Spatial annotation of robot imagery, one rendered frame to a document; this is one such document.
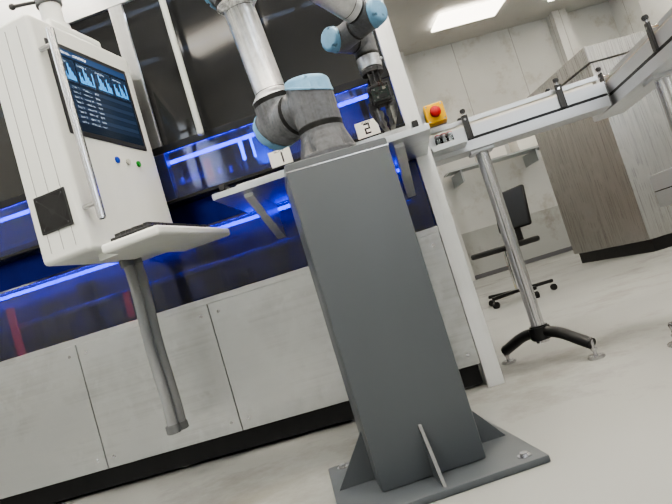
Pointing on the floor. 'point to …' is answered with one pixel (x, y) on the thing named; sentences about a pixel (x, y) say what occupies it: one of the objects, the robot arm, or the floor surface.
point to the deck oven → (609, 165)
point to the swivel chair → (516, 199)
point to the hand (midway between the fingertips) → (390, 131)
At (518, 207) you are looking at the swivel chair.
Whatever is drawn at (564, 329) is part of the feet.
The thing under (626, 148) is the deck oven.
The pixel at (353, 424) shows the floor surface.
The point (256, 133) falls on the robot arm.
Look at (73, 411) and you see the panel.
